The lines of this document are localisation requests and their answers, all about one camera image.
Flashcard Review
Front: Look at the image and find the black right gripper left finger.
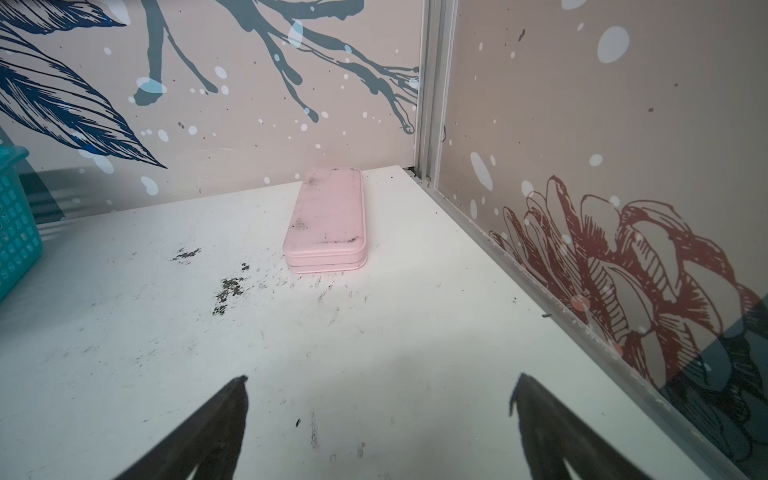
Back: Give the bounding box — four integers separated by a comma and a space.
118, 376, 248, 479

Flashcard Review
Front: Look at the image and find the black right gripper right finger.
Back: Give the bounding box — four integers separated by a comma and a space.
509, 373, 650, 480

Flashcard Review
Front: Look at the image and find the teal plastic basket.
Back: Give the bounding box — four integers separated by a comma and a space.
0, 146, 43, 299

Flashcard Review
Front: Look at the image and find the aluminium frame post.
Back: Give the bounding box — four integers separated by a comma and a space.
414, 0, 459, 188

